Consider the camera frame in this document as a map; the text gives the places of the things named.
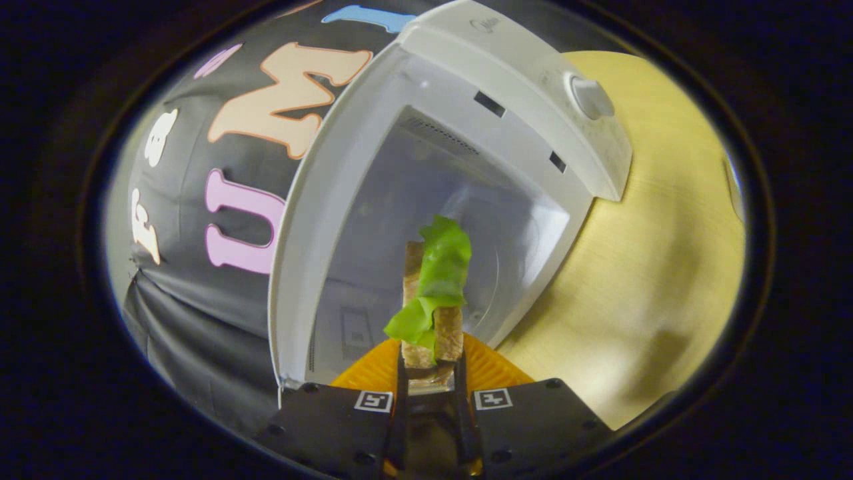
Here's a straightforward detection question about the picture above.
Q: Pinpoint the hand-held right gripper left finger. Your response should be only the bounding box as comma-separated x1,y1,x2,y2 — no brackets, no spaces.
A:
257,338,409,477

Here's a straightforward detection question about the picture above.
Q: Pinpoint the black backdrop cloth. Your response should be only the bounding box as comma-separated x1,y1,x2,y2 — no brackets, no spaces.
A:
123,0,427,434

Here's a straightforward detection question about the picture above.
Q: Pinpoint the toast sandwich with lettuce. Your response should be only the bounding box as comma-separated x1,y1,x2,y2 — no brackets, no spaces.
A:
383,215,472,369

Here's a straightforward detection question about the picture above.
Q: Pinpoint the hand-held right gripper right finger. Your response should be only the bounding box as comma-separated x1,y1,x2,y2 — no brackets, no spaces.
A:
455,333,614,477

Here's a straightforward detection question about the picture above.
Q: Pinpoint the white microwave oven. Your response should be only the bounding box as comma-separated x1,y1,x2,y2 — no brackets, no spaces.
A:
268,0,632,391

